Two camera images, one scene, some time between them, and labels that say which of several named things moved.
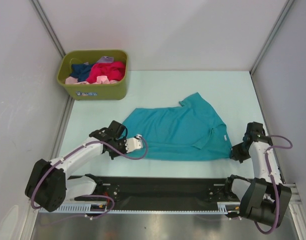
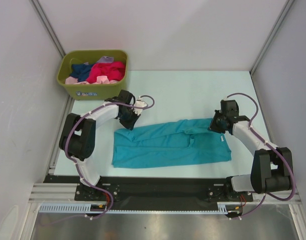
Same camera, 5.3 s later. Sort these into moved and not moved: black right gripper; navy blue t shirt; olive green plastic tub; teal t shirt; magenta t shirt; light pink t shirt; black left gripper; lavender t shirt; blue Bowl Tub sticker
Moved: black right gripper; black left gripper; teal t shirt
Not moved: navy blue t shirt; magenta t shirt; lavender t shirt; blue Bowl Tub sticker; olive green plastic tub; light pink t shirt
